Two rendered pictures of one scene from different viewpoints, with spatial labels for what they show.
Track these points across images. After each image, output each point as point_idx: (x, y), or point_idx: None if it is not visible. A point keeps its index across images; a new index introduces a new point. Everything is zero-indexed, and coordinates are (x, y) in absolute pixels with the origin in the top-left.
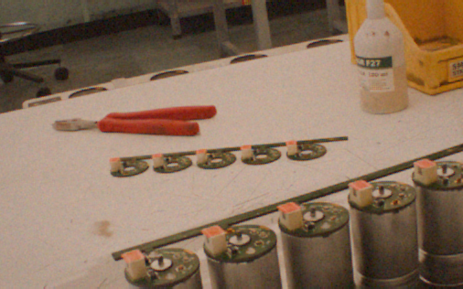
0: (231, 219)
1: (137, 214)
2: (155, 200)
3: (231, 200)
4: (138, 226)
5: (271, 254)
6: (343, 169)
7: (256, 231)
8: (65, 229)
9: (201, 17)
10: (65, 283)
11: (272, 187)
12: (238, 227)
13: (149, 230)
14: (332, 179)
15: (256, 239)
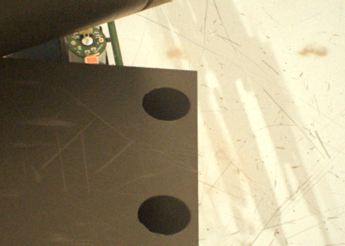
0: (115, 44)
1: (329, 73)
2: None
3: (326, 132)
4: (308, 71)
5: (72, 53)
6: None
7: (93, 49)
8: (323, 30)
9: None
10: (243, 25)
11: (340, 163)
12: (104, 44)
13: (299, 77)
14: (334, 206)
15: (85, 48)
